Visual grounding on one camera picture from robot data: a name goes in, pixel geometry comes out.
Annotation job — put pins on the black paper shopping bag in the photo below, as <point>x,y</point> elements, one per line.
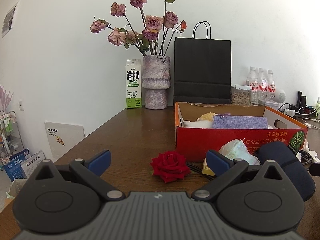
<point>202,68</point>

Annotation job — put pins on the water bottle red label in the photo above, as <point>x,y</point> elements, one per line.
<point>271,86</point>
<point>252,81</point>
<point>262,87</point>

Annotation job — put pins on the purple textured vase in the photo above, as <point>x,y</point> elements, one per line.
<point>156,79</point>

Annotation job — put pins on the right water bottle red label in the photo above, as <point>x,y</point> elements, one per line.
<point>271,86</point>

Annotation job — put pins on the red artificial rose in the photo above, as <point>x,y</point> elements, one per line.
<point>170,166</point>

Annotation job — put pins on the translucent plastic bag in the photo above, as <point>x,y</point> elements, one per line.
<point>236,149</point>

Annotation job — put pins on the red orange cardboard box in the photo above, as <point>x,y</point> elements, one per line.
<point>194,143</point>

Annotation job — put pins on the metal wire shelf rack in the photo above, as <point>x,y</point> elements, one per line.
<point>11,142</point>

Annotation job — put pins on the white yellow plush alpaca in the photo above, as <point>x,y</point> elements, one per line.
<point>204,121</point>

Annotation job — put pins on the blue white boxes on floor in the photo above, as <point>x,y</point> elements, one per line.
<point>22,164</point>

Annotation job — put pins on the wall poster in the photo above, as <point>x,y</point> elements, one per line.
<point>9,20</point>

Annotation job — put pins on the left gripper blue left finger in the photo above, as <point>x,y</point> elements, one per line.
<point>99,163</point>

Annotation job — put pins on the yellow mahjong tile eraser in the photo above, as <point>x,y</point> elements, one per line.
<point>206,170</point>

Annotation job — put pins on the black devices by wall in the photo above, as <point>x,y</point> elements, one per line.
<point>301,100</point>

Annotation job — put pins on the white tissue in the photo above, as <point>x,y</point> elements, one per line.
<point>307,156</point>

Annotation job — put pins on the middle water bottle red label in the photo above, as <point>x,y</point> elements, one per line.
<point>262,87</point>

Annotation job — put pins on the clear container of seeds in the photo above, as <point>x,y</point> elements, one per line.
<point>240,95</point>

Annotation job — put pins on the white board leaning on wall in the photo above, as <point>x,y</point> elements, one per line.
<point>63,137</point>

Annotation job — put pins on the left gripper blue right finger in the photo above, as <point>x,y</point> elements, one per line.
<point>218,163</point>

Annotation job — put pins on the white round speaker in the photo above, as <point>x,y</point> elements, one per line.
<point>279,95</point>

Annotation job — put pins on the purple fabric pouch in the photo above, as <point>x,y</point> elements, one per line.
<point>228,121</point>

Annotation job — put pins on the white power adapter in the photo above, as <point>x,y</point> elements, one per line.
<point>290,112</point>

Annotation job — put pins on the left water bottle red label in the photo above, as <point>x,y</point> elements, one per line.
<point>252,81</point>

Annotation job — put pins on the green white milk carton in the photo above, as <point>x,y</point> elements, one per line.
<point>133,84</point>

